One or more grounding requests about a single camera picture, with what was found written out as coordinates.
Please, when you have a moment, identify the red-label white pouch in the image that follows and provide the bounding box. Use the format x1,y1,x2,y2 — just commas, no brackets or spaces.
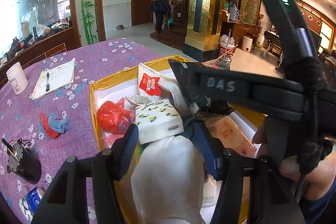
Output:
138,63,161,98

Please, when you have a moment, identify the white bucket with bags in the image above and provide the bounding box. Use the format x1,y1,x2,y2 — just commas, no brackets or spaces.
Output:
219,34,235,56

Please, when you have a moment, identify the black pen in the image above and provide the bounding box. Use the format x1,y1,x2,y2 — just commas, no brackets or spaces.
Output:
46,73,50,92

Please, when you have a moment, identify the operator right hand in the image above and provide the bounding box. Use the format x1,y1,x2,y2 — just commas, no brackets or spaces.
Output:
252,126,335,201

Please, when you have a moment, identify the dark jacket on post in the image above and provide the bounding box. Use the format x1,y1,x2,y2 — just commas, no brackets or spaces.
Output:
151,0,171,34

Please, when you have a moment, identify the translucent mailer bag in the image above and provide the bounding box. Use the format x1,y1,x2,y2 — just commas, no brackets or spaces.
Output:
202,175,218,208

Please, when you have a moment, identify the red plastic bag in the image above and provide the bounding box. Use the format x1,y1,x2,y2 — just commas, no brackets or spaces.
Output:
97,98,135,134

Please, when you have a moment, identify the broom and dustpan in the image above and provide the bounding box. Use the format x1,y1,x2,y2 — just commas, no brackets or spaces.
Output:
203,30,237,69

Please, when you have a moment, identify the white notepad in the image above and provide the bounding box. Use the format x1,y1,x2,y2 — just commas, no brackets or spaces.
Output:
31,58,76,100

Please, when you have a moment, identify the white cloth bag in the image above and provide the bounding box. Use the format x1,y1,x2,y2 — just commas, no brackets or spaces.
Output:
131,136,205,223

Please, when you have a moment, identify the small motor with wires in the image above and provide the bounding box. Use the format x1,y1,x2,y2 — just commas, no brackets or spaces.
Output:
1,138,42,185

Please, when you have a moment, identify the pink rose tissue pack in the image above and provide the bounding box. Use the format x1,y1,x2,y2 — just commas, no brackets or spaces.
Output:
205,115,257,157

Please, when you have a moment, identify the white plastic jar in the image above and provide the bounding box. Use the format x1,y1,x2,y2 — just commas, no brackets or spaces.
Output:
6,62,29,95

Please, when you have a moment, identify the wooden sideboard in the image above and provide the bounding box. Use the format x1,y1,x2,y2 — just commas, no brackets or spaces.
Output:
0,27,81,88

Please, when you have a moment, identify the gold-edged white foam box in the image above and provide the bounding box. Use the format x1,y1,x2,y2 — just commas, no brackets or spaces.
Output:
89,55,267,224

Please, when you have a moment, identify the red and blue cloth scrap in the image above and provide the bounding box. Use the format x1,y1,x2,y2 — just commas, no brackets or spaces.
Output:
39,113,70,139

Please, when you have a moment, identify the lemon print tissue pack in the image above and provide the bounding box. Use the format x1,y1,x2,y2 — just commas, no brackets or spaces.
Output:
135,99,184,144

